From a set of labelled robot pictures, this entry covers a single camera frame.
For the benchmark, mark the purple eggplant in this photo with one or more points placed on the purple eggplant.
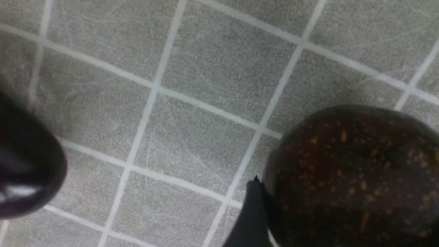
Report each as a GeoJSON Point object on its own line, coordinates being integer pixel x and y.
{"type": "Point", "coordinates": [33, 165]}

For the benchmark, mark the grey checked tablecloth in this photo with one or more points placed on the grey checked tablecloth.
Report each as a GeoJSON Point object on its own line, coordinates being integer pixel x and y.
{"type": "Point", "coordinates": [166, 108]}

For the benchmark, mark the dark purple mangosteen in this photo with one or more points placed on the dark purple mangosteen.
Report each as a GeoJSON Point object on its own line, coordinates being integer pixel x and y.
{"type": "Point", "coordinates": [354, 176]}

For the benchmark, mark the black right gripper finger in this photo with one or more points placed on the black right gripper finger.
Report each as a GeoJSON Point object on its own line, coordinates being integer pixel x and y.
{"type": "Point", "coordinates": [252, 227]}

